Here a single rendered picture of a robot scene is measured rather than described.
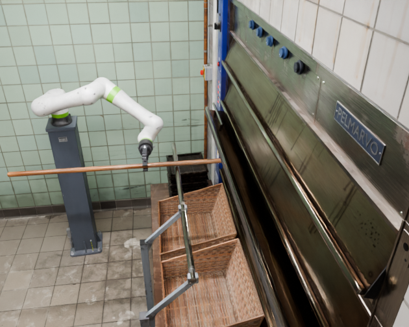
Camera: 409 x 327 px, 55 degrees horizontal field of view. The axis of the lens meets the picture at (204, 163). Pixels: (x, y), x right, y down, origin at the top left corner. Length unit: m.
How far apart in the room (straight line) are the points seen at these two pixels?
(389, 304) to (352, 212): 0.23
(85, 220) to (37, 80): 1.21
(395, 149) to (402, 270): 0.25
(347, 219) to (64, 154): 2.38
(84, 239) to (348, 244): 2.78
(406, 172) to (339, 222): 0.29
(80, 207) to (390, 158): 2.76
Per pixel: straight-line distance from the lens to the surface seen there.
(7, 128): 3.79
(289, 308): 1.34
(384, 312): 1.02
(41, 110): 2.82
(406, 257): 0.89
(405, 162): 0.88
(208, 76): 3.09
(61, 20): 3.37
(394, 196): 0.92
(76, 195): 3.29
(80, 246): 3.62
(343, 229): 1.09
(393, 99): 0.88
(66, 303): 3.30
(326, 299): 1.27
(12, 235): 4.07
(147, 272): 2.35
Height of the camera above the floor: 2.43
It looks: 31 degrees down
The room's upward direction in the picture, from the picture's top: straight up
